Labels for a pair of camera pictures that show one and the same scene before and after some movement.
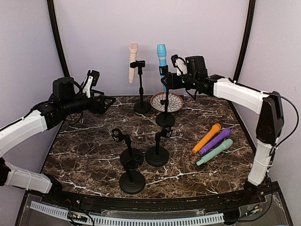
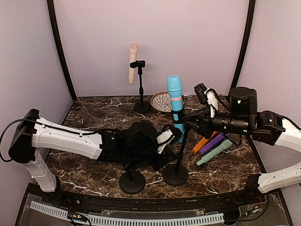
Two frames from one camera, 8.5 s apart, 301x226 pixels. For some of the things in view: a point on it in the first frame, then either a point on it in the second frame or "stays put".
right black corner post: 246,41 stays put
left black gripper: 101,108 to 164,159
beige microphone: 133,47 stays put
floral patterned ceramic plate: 175,101 stays put
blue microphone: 161,50 to 174,83
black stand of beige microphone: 141,108 stays put
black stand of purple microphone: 132,182 stays put
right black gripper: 172,83 to 204,128
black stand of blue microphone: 165,119 to 178,176
